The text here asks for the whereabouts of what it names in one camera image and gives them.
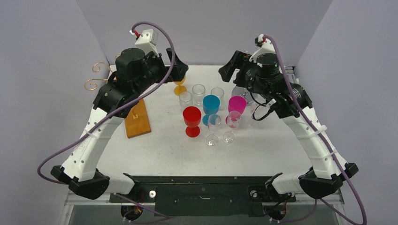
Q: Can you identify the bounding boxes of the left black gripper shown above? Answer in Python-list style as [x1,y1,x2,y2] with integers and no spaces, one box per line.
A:
[134,48,188,96]

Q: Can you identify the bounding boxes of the clear etched glass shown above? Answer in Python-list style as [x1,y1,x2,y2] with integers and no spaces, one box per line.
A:
[179,91,193,110]
[192,84,206,106]
[211,87,225,110]

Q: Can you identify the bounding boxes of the pink wine glass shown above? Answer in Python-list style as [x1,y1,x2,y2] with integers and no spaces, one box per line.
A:
[228,96,247,121]

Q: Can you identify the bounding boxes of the blue wine glass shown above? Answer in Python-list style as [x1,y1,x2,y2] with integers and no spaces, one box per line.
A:
[202,95,221,126]

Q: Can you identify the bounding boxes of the clear wine glass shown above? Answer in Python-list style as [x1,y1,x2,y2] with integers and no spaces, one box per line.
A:
[247,103,258,128]
[222,111,242,143]
[206,114,221,146]

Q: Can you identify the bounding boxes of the red wine glass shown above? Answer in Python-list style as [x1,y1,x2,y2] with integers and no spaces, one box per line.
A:
[183,106,201,138]

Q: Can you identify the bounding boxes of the clear wine glass back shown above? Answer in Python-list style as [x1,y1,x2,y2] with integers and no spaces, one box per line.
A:
[206,114,221,146]

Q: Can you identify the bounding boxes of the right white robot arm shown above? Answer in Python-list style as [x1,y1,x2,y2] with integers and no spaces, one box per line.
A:
[218,51,359,200]

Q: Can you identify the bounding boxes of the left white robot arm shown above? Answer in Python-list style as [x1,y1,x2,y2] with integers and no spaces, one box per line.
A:
[51,47,188,202]

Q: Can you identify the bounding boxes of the wooden rack base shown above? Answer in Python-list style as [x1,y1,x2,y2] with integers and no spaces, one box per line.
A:
[124,99,151,138]

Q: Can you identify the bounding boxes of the yellow plastic goblet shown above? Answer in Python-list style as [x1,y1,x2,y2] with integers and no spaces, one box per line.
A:
[174,77,187,96]

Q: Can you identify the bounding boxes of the chrome wire glass rack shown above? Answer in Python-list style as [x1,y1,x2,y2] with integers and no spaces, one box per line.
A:
[231,86,259,106]

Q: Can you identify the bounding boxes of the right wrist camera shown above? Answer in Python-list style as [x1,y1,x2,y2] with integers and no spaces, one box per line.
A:
[249,34,276,63]

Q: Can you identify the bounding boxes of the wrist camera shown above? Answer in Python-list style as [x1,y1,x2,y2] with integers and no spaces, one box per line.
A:
[130,29,160,57]
[249,34,276,63]

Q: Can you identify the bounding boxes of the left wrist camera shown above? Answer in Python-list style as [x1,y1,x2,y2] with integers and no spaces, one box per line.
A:
[130,29,160,57]

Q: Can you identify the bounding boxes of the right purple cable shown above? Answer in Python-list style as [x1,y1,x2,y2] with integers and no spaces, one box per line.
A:
[262,35,367,225]

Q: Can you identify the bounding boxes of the gold wire glass rack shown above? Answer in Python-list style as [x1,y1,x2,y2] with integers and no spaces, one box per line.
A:
[84,52,139,120]

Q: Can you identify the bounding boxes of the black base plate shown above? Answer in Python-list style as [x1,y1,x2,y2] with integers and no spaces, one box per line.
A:
[109,176,296,217]

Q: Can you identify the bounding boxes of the aluminium rail frame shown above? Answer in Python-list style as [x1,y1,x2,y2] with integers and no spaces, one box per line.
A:
[59,183,349,225]

